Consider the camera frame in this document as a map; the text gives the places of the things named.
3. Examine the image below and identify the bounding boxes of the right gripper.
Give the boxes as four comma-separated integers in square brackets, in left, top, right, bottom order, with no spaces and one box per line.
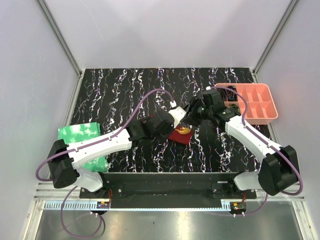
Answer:
[183,96,213,127]

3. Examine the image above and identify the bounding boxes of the gold spoon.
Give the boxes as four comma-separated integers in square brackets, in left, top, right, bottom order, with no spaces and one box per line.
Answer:
[175,126,191,135]

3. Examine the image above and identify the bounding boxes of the red cloth napkin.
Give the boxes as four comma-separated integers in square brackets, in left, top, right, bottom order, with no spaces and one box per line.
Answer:
[149,114,195,146]

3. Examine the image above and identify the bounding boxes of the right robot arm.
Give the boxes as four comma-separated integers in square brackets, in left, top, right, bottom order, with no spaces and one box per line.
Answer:
[182,87,303,199]

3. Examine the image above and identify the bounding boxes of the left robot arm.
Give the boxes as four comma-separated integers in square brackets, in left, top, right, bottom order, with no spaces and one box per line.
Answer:
[47,108,185,198]

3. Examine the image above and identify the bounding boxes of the pink compartment tray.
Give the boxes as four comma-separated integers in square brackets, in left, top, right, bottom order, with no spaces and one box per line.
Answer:
[216,83,278,125]

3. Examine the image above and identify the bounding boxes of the green white cloth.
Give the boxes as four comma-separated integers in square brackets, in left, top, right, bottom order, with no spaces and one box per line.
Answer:
[57,122,108,173]

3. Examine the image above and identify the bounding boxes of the black red hair ties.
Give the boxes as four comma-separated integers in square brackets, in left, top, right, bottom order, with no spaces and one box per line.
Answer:
[219,85,238,102]

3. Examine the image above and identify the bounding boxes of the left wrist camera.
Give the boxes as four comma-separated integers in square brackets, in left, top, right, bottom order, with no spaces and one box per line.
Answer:
[168,106,186,129]

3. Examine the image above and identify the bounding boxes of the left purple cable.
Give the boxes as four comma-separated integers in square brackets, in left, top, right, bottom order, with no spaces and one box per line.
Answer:
[34,88,177,238]

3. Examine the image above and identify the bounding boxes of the purple cable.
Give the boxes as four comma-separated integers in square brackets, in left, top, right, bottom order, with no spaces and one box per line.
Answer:
[206,86,305,217]
[34,88,177,238]

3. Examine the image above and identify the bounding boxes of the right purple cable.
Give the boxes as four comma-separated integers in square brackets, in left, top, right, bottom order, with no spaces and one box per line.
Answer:
[206,86,305,217]

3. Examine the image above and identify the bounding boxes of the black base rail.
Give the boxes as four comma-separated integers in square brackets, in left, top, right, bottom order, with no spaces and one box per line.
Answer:
[79,172,257,211]

